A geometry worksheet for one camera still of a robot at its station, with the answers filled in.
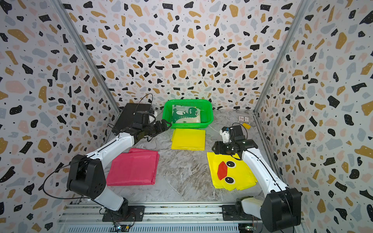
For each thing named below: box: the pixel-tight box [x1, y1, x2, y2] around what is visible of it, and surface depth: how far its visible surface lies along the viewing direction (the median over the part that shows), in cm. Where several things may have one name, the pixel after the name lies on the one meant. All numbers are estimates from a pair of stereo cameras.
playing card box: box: [237, 116, 250, 123], surface depth 119 cm
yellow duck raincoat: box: [206, 151, 258, 191], surface depth 87 cm
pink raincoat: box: [106, 148, 160, 186], surface depth 87 cm
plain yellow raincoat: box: [170, 128, 206, 151], surface depth 106 cm
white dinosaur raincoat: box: [171, 104, 202, 124], surface depth 115 cm
